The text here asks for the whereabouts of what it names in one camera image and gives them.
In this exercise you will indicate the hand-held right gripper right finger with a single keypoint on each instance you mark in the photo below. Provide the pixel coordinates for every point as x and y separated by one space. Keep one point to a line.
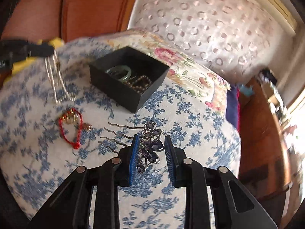
169 157

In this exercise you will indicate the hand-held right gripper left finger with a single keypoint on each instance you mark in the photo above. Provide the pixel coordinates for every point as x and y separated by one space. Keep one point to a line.
134 157

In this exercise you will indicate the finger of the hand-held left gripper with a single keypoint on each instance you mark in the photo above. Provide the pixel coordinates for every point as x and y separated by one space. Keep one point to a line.
38 50

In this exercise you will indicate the purple butterfly hair comb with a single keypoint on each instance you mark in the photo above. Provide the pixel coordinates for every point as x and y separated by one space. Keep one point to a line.
149 145

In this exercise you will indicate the black square box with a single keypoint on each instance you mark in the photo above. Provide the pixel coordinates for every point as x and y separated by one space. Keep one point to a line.
124 95

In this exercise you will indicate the green jade bangle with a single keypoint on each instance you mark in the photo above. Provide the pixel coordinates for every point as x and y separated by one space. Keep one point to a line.
124 78

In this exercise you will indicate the yellow plush toy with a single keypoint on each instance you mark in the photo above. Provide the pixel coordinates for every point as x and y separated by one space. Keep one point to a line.
20 65

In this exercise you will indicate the blue floral blanket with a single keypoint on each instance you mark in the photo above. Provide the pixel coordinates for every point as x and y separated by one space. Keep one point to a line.
190 136

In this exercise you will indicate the wooden wardrobe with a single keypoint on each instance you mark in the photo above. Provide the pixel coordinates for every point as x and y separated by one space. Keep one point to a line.
90 9

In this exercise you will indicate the navy blanket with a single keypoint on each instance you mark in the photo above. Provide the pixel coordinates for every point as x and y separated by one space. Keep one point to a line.
232 107

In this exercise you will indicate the wooden cabinet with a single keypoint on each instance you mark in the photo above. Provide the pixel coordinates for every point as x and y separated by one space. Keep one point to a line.
262 136

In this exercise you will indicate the pink floral quilt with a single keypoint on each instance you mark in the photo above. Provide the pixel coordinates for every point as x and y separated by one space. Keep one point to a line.
185 62

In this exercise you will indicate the blue plastic bag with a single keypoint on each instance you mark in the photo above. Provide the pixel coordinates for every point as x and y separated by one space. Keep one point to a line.
245 89

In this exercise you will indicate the pile of dark clutter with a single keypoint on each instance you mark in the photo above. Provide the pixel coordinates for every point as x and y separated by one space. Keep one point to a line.
268 76

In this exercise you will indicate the circle patterned sheer curtain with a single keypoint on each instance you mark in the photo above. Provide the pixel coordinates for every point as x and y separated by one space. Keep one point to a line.
202 16

